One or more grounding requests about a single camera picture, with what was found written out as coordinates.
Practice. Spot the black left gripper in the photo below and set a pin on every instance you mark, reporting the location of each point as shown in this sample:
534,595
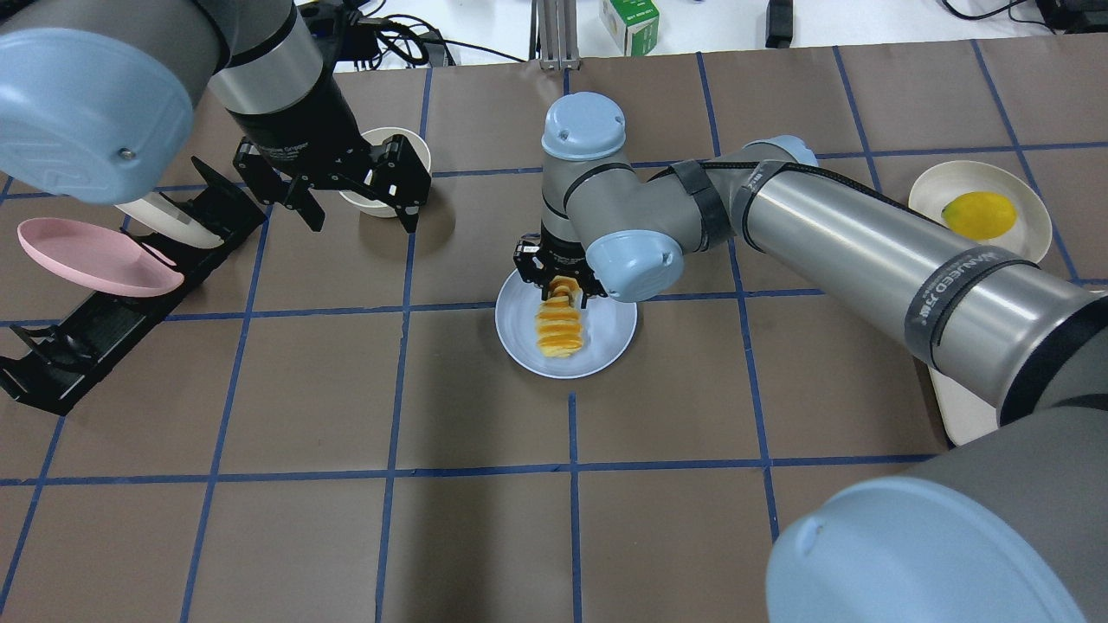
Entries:
299,130

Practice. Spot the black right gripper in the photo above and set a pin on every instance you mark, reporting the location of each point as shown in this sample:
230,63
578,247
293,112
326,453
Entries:
533,258

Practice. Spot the striped bread loaf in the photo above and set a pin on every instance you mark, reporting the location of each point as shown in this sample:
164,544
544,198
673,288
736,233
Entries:
559,321

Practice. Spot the blue plate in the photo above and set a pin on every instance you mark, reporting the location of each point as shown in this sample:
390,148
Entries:
609,327

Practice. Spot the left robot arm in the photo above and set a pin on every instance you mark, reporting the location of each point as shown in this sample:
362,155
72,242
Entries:
98,98

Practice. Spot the cream plate in rack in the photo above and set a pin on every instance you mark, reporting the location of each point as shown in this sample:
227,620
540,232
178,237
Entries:
164,217

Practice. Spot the pink plate in rack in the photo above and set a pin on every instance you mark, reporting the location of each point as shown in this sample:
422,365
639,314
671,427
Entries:
102,259

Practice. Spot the cream plate under lemon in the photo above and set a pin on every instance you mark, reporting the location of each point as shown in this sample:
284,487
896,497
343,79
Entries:
1032,235

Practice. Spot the cream ceramic bowl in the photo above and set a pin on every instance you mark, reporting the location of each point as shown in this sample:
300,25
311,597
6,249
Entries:
375,137

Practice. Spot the green white carton box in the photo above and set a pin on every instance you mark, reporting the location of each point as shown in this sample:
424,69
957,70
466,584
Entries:
633,25

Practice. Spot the black dish rack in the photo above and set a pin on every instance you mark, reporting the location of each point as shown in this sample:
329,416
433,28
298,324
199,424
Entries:
66,360

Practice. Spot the yellow lemon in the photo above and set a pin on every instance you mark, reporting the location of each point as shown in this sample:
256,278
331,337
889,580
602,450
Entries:
980,216

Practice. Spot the white square tray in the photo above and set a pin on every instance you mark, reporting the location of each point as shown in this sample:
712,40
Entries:
965,417

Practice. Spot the aluminium frame post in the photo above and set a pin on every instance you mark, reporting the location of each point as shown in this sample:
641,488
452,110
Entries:
553,35

